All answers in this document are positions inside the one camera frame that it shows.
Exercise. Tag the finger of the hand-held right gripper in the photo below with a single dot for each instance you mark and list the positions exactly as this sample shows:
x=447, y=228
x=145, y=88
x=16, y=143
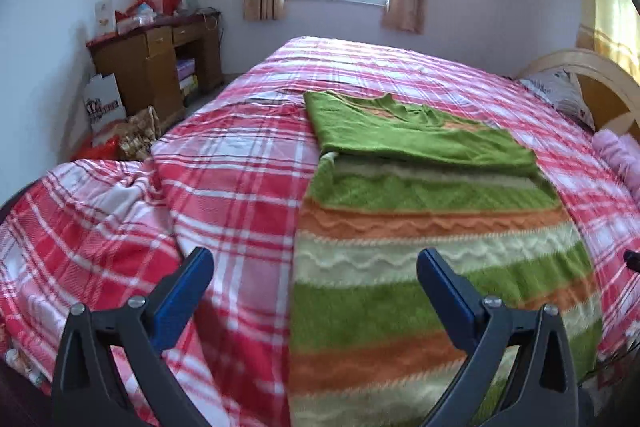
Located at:
x=634, y=259

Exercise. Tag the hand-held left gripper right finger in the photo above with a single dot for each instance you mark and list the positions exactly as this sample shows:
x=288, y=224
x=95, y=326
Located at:
x=450, y=302

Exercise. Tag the pink fluffy pillow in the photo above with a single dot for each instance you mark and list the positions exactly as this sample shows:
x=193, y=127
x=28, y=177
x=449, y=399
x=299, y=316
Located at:
x=620, y=152

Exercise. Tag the red plastic bag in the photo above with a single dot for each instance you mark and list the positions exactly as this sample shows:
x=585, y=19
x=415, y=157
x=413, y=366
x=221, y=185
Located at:
x=100, y=149

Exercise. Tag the beige patterned bag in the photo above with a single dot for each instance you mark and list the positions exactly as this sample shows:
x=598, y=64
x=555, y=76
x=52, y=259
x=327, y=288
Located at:
x=137, y=132

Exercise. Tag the wooden headboard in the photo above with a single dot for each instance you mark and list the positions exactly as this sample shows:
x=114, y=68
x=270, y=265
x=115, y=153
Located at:
x=605, y=102

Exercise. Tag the white paper bag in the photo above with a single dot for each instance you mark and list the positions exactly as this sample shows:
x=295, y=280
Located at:
x=102, y=107

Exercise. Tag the red plaid quilt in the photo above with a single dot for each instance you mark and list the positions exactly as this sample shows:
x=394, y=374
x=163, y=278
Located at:
x=75, y=232

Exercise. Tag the bed with red plaid sheet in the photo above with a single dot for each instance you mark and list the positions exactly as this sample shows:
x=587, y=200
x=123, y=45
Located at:
x=240, y=187

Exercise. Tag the grey patterned pillow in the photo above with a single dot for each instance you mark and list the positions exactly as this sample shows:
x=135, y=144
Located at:
x=560, y=94

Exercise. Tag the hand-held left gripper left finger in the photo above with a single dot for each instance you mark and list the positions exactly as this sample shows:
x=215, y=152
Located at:
x=182, y=292

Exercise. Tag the green striped knit sweater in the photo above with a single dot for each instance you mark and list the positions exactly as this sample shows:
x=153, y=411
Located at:
x=400, y=217

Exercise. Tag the purple box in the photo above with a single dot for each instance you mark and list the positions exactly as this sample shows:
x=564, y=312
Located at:
x=185, y=68

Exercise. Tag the white card box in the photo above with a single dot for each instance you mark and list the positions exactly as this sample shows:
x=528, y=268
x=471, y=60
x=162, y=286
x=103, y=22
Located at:
x=104, y=19

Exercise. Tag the clear plastic box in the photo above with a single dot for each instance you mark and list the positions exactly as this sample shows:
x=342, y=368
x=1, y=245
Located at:
x=134, y=23

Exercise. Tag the brown wooden desk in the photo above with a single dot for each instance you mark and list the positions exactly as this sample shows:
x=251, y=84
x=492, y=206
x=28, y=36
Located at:
x=125, y=67

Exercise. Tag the yellow curtain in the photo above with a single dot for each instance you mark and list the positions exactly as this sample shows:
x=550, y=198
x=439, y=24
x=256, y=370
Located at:
x=610, y=7

